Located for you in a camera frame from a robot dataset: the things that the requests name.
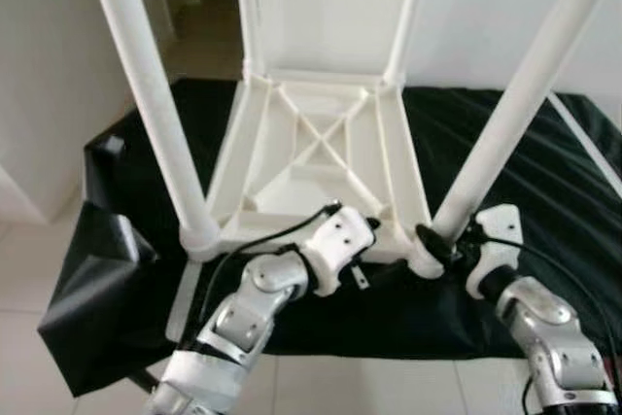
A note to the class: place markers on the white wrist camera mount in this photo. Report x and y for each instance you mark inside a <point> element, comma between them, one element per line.
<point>501,225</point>
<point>340,235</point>

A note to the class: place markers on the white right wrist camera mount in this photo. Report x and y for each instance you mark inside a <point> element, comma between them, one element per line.
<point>501,225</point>

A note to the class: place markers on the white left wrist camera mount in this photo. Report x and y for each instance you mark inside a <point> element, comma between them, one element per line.
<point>340,235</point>

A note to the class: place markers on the white plastic table leg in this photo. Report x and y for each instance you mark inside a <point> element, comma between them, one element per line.
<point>146,94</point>
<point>406,17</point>
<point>248,17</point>
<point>525,85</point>

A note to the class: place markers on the black metal stand leg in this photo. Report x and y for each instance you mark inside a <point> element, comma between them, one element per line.
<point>143,378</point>

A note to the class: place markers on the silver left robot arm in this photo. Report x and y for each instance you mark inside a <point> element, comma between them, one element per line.
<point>253,308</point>

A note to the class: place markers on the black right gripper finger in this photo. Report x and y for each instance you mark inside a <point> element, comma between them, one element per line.
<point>433,241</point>

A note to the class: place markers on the black tablecloth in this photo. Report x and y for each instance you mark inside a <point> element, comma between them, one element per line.
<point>544,269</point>

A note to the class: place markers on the white fabric strip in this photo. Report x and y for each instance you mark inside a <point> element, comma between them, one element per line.
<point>183,303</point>
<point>583,138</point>

